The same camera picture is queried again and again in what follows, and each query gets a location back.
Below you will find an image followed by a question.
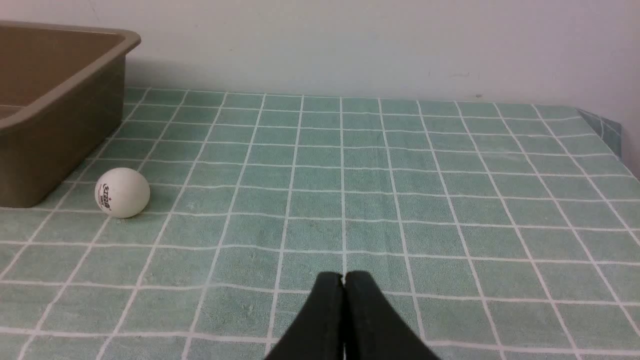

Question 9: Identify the olive plastic storage bin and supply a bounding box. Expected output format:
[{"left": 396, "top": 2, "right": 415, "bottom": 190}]
[{"left": 0, "top": 20, "right": 141, "bottom": 208}]

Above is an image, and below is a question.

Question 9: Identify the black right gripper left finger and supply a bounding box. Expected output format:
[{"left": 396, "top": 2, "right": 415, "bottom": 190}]
[{"left": 265, "top": 272, "right": 345, "bottom": 360}]

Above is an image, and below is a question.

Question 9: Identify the white ping-pong ball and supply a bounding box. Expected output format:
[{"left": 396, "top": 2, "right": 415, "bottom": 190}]
[{"left": 93, "top": 167, "right": 151, "bottom": 219}]

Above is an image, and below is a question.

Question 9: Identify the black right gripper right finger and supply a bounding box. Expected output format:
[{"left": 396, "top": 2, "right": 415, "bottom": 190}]
[{"left": 344, "top": 271, "right": 439, "bottom": 360}]

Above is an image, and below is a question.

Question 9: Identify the green checkered tablecloth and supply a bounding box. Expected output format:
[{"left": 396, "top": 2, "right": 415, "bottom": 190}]
[{"left": 1, "top": 88, "right": 640, "bottom": 360}]

